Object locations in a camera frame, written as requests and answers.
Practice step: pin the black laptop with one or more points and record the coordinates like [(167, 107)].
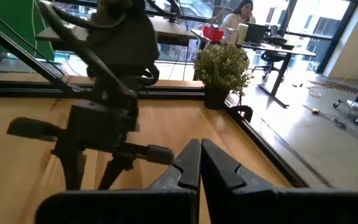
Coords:
[(256, 32)]

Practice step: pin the red basket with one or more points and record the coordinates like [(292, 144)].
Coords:
[(213, 33)]

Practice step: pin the pale green canister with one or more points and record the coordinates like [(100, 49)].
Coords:
[(242, 32)]

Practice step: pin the black office chair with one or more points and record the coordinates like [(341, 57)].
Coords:
[(270, 57)]

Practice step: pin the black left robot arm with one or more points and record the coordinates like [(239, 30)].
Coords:
[(123, 40)]

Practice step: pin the potted green artificial plant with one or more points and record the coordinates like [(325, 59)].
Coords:
[(222, 68)]

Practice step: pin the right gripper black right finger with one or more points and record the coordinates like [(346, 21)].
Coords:
[(259, 208)]

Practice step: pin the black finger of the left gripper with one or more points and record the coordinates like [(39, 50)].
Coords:
[(154, 154), (33, 127)]

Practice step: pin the black-legged office desk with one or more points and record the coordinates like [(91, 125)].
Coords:
[(275, 49)]

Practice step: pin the person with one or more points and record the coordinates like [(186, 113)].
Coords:
[(236, 18)]

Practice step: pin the green panel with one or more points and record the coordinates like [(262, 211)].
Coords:
[(11, 18)]

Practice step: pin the white canister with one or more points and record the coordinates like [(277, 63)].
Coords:
[(230, 35)]

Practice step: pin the grey desk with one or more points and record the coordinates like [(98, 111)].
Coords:
[(172, 31)]

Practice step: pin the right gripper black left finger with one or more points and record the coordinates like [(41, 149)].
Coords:
[(166, 207)]

